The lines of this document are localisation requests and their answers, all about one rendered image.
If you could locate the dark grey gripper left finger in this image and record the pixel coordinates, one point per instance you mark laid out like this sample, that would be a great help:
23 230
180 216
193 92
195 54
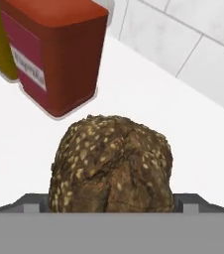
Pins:
28 203

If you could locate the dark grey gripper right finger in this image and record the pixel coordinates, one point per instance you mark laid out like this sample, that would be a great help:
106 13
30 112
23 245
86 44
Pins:
191 203

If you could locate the brown seeded bread loaf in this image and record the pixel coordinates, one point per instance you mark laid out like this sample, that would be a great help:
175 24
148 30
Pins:
112 165

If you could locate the red box with white label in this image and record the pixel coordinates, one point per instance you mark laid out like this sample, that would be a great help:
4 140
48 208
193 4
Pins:
57 49

